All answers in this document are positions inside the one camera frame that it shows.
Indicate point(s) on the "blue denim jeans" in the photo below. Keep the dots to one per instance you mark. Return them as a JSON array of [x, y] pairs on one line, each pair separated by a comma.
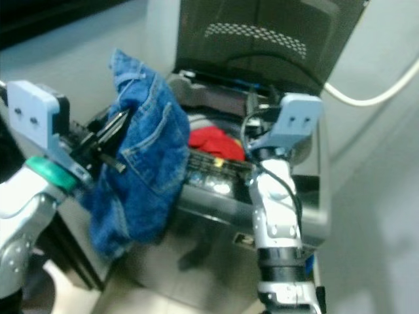
[[150, 170]]

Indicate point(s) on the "dark washing machine lid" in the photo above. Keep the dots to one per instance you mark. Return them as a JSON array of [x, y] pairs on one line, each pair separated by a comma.
[[262, 39]]

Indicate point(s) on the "silver top-loading washing machine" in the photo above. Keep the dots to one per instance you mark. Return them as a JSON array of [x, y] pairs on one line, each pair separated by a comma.
[[203, 235]]

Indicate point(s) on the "red garment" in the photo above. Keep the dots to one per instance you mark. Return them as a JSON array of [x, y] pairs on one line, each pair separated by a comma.
[[213, 142]]

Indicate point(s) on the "washer control panel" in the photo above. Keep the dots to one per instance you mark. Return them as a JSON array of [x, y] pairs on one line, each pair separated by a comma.
[[219, 176]]

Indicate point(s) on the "dark cabinet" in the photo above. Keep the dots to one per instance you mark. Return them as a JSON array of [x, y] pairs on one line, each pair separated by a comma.
[[46, 16]]

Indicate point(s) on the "light blue right wrist camera mount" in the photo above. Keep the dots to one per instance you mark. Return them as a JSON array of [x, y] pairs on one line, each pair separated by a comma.
[[301, 118]]

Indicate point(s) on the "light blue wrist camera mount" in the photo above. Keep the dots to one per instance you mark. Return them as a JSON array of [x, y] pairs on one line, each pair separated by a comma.
[[33, 111], [301, 118]]

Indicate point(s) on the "light blue left wrist camera mount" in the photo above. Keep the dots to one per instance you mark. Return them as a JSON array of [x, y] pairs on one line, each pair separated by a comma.
[[33, 111]]

